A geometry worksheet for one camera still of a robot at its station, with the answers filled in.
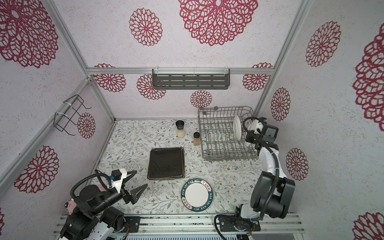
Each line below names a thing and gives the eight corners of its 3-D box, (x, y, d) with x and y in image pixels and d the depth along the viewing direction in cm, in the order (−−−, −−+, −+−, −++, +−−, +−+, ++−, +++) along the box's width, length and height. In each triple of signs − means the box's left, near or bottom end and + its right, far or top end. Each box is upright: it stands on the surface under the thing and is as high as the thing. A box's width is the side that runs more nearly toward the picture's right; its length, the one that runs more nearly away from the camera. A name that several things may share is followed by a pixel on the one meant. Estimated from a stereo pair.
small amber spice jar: (193, 146, 106) (193, 137, 98) (193, 141, 109) (193, 132, 101) (199, 146, 106) (199, 137, 98) (199, 141, 109) (199, 132, 101)
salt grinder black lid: (176, 137, 111) (175, 126, 102) (177, 131, 115) (175, 120, 106) (185, 137, 111) (184, 126, 102) (185, 131, 115) (184, 120, 106)
